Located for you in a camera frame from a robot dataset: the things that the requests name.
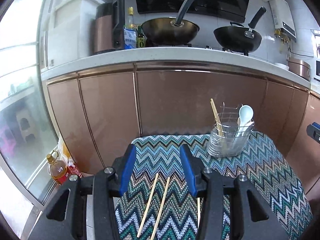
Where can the copper base cabinets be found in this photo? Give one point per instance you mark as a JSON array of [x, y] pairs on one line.
[[175, 100]]

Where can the yellow capped oil bottle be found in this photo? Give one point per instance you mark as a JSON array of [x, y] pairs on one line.
[[130, 18]]

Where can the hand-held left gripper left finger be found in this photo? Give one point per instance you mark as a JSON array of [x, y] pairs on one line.
[[127, 172]]

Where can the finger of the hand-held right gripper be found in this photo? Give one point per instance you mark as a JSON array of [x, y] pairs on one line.
[[314, 132]]

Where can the glass sliding door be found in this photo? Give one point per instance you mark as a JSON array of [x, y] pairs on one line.
[[20, 67]]

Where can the dark olive oil bottle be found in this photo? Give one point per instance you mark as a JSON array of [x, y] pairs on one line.
[[141, 38]]

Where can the white plastic stool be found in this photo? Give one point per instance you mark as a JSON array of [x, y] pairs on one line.
[[26, 127]]

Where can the red plastic bag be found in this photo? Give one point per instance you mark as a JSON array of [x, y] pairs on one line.
[[75, 170]]

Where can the black wok lid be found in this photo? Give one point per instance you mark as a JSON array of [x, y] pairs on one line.
[[236, 25]]

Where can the blue white salt bag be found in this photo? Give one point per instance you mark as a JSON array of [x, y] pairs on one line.
[[130, 40]]

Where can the brown electric kettle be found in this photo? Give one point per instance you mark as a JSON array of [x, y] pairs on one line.
[[105, 30]]

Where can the zigzag patterned cloth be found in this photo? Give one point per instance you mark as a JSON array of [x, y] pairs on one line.
[[250, 180]]

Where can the bluish white ceramic spoon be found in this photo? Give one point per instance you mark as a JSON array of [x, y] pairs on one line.
[[246, 113]]

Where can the pink plastic stool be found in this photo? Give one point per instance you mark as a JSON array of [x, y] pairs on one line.
[[7, 142]]

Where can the white kitchen countertop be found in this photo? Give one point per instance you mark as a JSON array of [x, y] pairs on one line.
[[175, 56]]

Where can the brown wok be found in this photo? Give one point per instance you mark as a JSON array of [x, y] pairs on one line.
[[170, 31]]

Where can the black wok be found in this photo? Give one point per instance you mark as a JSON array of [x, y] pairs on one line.
[[237, 41]]

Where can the brown rice cooker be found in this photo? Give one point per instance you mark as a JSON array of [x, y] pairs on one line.
[[298, 68]]

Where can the white bowl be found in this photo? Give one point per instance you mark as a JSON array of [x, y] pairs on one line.
[[282, 66]]

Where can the yellow heater pipes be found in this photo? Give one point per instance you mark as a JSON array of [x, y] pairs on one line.
[[283, 38]]

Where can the large cooking oil bottle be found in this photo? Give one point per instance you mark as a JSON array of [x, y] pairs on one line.
[[58, 171]]

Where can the yellow plastic bag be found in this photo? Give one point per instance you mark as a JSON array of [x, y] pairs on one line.
[[64, 150]]

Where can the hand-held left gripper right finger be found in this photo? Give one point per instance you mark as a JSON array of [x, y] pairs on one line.
[[188, 172]]

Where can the white microwave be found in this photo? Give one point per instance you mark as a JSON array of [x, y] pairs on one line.
[[317, 68]]

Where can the white water heater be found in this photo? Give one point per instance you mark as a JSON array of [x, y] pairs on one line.
[[283, 17]]

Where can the white plastic storage bin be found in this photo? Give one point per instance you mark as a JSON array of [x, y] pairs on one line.
[[70, 35]]

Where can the wooden chopstick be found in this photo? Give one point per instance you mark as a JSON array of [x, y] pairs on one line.
[[198, 212], [148, 205], [216, 115], [161, 205]]

